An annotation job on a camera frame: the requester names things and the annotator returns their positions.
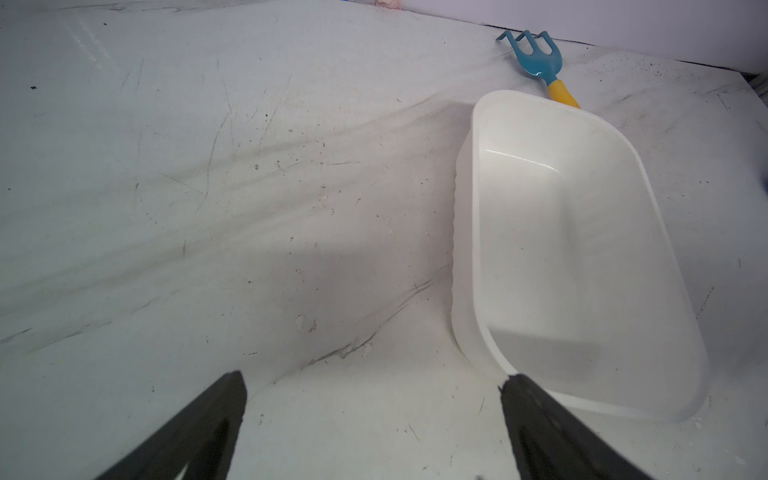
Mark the pink scrap at wall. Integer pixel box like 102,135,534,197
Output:
374,0,401,9

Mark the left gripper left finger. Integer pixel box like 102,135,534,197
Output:
99,371,247,479

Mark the white plastic storage box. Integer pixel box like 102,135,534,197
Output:
451,90,709,422

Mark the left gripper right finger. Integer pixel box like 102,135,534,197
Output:
500,374,651,480

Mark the blue toy rake yellow handle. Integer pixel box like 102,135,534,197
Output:
496,30,581,109

